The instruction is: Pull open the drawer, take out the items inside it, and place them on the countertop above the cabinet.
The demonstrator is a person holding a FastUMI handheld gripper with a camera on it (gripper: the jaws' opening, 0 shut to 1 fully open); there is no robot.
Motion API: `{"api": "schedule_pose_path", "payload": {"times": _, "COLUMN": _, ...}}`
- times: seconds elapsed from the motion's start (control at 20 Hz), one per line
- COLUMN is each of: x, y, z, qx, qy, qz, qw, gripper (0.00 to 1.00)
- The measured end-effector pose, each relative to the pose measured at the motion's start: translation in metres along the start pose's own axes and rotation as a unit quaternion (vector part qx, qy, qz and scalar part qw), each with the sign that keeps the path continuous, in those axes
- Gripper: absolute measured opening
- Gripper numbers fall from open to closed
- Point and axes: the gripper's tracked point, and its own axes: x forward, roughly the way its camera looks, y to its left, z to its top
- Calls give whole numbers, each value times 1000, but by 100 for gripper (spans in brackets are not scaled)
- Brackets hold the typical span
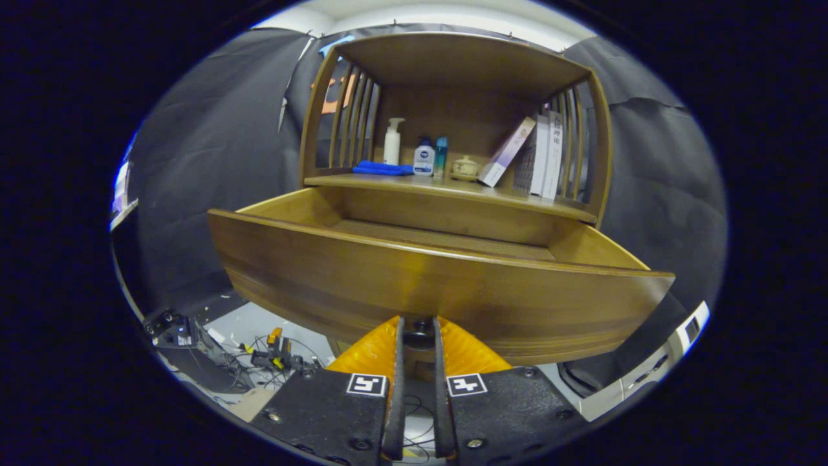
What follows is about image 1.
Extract beige lidded teacup with saucer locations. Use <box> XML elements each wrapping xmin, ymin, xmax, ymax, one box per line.
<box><xmin>451</xmin><ymin>155</ymin><xmax>480</xmax><ymax>183</ymax></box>

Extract wooden cabinet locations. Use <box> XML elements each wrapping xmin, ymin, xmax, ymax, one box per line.
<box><xmin>299</xmin><ymin>32</ymin><xmax>614</xmax><ymax>227</ymax></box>

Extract dark drawer knob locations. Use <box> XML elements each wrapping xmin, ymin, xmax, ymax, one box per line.
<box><xmin>404</xmin><ymin>317</ymin><xmax>435</xmax><ymax>350</ymax></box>

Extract wooden countertop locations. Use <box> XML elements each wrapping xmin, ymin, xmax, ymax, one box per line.
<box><xmin>304</xmin><ymin>172</ymin><xmax>597</xmax><ymax>224</ymax></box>

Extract orange and black tool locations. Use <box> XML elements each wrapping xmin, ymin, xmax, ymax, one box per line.
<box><xmin>249</xmin><ymin>327</ymin><xmax>319</xmax><ymax>377</ymax></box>

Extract cardboard piece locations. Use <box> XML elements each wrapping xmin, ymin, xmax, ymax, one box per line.
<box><xmin>226</xmin><ymin>387</ymin><xmax>277</xmax><ymax>423</ymax></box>

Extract purple and white book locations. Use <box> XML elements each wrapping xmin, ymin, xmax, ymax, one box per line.
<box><xmin>477</xmin><ymin>116</ymin><xmax>538</xmax><ymax>188</ymax></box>

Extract white pump bottle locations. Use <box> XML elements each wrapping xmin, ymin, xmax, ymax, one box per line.
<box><xmin>383</xmin><ymin>117</ymin><xmax>406</xmax><ymax>166</ymax></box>

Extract black floor cables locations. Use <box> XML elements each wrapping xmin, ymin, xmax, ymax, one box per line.
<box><xmin>404</xmin><ymin>395</ymin><xmax>435</xmax><ymax>461</ymax></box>

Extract white appliance with black panel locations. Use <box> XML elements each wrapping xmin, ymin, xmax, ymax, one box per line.
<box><xmin>560</xmin><ymin>301</ymin><xmax>710</xmax><ymax>421</ymax></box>

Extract white bottle with blue cap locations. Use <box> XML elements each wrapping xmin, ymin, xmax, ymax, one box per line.
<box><xmin>413</xmin><ymin>137</ymin><xmax>435</xmax><ymax>177</ymax></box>

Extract white ledge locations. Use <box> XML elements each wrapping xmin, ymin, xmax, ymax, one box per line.
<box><xmin>111</xmin><ymin>162</ymin><xmax>140</xmax><ymax>232</ymax></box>

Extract dark patterned book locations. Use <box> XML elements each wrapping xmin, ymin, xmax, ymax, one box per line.
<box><xmin>513</xmin><ymin>139</ymin><xmax>538</xmax><ymax>193</ymax></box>

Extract blue folded cloth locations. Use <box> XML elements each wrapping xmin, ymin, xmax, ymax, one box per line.
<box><xmin>352</xmin><ymin>160</ymin><xmax>415</xmax><ymax>177</ymax></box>

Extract white book with black characters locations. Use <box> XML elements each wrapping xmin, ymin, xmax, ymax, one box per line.
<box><xmin>542</xmin><ymin>111</ymin><xmax>564</xmax><ymax>200</ymax></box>

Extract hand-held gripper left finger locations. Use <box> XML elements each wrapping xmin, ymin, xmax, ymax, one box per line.
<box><xmin>249</xmin><ymin>315</ymin><xmax>406</xmax><ymax>463</ymax></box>

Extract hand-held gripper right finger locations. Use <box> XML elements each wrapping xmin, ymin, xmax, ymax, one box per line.
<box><xmin>432</xmin><ymin>316</ymin><xmax>589</xmax><ymax>461</ymax></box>

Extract black floor equipment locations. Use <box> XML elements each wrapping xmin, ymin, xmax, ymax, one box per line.
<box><xmin>144</xmin><ymin>309</ymin><xmax>254</xmax><ymax>394</ymax></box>

